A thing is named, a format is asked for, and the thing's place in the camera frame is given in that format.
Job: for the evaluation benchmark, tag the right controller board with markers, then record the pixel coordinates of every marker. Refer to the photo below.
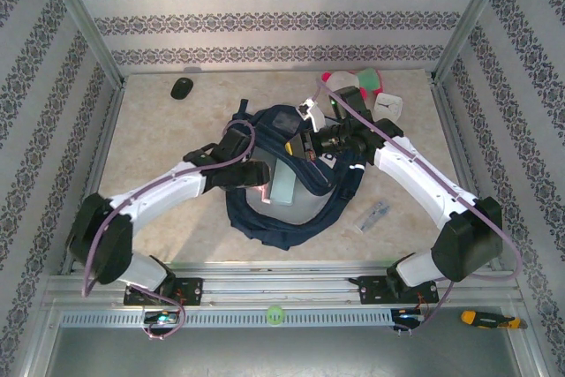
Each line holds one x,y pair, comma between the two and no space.
408,316

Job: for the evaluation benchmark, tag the controller board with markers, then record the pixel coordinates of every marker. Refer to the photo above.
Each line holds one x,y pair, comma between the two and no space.
161,318
408,316

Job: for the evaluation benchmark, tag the aluminium side rail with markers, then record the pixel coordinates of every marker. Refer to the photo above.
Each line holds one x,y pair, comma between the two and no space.
454,130
98,160

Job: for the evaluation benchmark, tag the light green pencil box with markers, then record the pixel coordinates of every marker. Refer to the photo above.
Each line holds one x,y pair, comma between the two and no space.
283,183

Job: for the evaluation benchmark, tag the aluminium mounting rail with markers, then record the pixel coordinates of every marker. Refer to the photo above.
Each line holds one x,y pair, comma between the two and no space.
282,288

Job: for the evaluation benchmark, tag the green tape roll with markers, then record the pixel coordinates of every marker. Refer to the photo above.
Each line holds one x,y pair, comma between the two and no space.
268,316

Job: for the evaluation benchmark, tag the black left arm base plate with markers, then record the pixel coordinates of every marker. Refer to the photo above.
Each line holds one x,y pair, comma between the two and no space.
190,291

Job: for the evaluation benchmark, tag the yellow black utility knife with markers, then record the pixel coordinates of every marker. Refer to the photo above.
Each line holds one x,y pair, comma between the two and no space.
485,319

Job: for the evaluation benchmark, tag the aluminium frame post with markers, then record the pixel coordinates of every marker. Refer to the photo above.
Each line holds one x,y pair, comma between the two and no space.
84,19
471,19

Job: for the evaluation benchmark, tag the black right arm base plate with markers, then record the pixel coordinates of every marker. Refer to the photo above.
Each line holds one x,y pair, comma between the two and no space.
373,291

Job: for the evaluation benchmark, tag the left controller board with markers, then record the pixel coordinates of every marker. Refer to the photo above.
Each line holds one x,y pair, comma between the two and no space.
161,318

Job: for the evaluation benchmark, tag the black computer mouse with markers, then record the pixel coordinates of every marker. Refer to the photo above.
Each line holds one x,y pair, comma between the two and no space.
182,88

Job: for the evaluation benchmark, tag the white square alarm clock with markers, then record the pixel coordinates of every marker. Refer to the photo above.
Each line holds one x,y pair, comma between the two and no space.
389,105

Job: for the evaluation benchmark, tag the white pink green plush toy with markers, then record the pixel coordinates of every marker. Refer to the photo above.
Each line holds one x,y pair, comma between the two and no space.
371,79

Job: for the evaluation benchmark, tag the navy blue backpack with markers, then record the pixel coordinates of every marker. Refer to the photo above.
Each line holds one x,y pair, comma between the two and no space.
287,227

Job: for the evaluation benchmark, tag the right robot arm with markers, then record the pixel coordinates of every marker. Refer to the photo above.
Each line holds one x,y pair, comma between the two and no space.
419,178

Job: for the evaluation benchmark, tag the pink pencil case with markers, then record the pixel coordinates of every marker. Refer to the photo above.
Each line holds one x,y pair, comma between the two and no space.
266,195

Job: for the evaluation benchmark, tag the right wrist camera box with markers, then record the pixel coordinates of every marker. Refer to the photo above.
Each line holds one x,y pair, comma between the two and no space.
314,115

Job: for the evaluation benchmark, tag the clear plastic ruler set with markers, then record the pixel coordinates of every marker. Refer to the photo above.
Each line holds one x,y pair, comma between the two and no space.
374,217

